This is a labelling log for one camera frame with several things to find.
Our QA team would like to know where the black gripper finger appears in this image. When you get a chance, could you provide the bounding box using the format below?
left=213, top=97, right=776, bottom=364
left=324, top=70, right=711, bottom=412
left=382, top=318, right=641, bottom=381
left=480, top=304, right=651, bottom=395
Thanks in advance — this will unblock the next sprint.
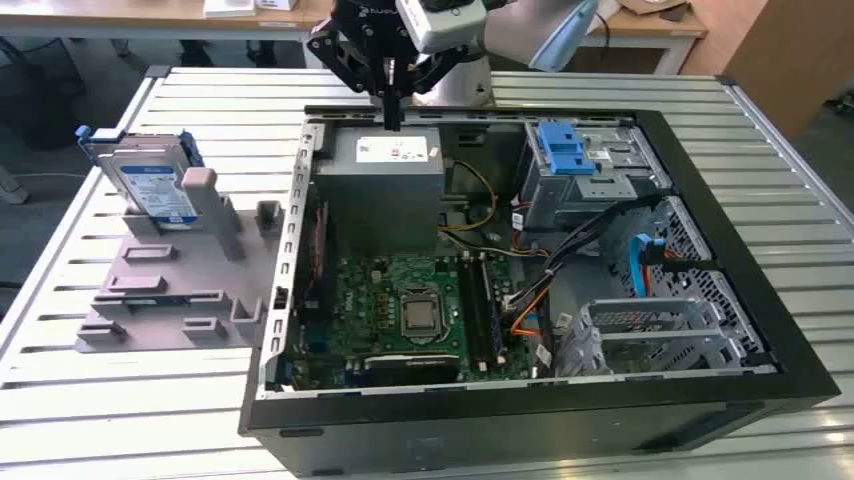
left=392, top=43, right=469, bottom=132
left=304, top=19, right=396, bottom=132

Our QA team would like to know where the hard disk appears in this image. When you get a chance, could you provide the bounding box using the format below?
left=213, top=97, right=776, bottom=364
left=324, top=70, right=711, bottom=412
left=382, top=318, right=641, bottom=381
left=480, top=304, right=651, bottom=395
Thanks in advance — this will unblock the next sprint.
left=74, top=125, right=205, bottom=231

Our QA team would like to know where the metal disk bay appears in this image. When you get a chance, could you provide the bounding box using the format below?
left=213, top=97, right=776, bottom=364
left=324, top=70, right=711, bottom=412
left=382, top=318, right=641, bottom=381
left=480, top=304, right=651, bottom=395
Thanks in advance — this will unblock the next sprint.
left=556, top=294, right=768, bottom=376

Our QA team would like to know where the grey power supply unit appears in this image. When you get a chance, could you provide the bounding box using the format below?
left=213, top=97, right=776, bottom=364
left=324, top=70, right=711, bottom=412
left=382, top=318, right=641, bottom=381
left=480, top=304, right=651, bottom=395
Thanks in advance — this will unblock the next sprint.
left=312, top=124, right=446, bottom=256

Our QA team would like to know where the blue plastic drive latch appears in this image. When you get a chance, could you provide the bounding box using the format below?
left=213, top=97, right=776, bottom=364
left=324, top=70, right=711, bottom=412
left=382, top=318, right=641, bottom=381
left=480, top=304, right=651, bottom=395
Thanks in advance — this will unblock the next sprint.
left=536, top=121, right=599, bottom=176

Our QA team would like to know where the metal optical drive cage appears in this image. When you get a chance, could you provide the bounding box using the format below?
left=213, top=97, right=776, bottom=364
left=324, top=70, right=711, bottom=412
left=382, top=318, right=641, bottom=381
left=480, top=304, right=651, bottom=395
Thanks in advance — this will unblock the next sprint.
left=518, top=119, right=672, bottom=246

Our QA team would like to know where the green motherboard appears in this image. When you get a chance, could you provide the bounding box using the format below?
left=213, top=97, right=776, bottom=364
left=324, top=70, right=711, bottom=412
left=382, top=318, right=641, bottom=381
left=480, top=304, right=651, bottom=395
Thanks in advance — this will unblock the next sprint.
left=285, top=252, right=541, bottom=391

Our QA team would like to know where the brown cardboard piece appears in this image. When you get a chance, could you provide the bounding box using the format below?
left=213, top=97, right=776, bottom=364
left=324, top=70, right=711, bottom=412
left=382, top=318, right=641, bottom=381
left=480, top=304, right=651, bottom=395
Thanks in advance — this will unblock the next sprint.
left=616, top=0, right=688, bottom=22

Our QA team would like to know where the silver CPU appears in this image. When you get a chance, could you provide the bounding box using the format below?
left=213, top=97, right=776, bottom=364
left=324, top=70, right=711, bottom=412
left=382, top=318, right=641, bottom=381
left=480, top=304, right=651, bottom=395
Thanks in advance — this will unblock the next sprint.
left=398, top=298, right=442, bottom=335

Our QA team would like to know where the grey plastic parts rack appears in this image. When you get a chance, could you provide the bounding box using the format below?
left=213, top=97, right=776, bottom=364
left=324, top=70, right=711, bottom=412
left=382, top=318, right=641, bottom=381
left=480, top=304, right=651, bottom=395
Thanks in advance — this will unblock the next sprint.
left=71, top=167, right=288, bottom=354

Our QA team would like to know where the black graphics card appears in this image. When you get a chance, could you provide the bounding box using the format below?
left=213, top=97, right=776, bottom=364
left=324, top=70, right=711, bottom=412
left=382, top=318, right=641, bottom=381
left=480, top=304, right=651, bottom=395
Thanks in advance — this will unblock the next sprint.
left=361, top=352, right=462, bottom=386

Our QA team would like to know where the wooden cabinet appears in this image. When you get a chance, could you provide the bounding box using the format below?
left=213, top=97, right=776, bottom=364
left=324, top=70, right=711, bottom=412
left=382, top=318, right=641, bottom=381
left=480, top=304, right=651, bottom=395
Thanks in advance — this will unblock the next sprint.
left=679, top=0, right=854, bottom=141

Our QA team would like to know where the black open PC case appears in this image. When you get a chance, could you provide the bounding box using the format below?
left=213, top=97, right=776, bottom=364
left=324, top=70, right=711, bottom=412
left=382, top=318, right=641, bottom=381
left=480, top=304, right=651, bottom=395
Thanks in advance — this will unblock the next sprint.
left=237, top=103, right=841, bottom=479

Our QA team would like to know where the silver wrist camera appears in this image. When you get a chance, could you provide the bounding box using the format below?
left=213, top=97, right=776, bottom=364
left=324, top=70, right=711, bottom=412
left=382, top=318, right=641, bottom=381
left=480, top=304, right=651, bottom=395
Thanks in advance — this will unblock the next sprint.
left=393, top=0, right=486, bottom=53

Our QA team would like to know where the yellow wire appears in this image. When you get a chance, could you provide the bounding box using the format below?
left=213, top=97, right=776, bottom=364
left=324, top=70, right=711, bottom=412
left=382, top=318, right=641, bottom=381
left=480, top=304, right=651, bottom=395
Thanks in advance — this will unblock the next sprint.
left=436, top=158, right=500, bottom=234

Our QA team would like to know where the red twisted wire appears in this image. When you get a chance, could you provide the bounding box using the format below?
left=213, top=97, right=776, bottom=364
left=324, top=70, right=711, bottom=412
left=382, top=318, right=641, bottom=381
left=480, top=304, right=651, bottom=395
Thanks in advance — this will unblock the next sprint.
left=302, top=202, right=332, bottom=306

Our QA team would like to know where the black cable bundle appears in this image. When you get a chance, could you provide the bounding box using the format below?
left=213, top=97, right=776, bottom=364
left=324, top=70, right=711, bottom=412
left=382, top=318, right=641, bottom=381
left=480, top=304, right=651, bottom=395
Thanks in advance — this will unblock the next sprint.
left=502, top=197, right=661, bottom=306

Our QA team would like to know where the blue data wire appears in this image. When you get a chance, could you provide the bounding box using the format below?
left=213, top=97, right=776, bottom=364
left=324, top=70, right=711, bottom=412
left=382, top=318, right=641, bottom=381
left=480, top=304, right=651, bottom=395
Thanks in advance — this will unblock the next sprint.
left=625, top=233, right=668, bottom=304

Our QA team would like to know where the black orange power wire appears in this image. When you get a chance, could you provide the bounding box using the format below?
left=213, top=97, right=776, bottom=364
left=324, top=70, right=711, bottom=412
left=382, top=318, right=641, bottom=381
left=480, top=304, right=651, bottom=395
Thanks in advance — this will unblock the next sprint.
left=656, top=249, right=719, bottom=274

